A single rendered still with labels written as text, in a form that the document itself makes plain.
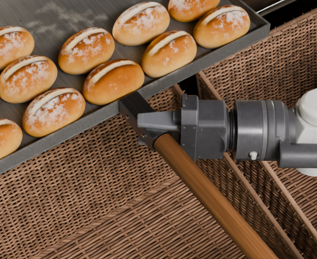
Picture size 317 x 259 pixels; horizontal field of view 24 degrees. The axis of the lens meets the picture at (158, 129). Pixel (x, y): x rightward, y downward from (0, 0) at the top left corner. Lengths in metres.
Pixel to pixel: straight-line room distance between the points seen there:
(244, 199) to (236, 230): 0.60
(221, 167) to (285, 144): 0.56
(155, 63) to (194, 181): 0.22
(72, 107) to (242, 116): 0.24
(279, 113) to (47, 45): 0.40
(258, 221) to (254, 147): 0.55
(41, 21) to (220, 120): 0.38
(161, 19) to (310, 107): 0.30
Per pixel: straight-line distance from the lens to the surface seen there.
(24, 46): 1.19
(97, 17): 1.27
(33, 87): 1.13
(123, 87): 1.11
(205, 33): 1.19
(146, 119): 1.06
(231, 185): 1.60
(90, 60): 1.15
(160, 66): 1.14
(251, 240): 0.97
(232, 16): 1.20
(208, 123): 1.04
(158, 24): 1.20
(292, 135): 1.07
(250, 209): 1.58
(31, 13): 1.29
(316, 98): 1.07
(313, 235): 1.55
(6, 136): 1.06
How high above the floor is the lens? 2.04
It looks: 52 degrees down
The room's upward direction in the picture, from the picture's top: straight up
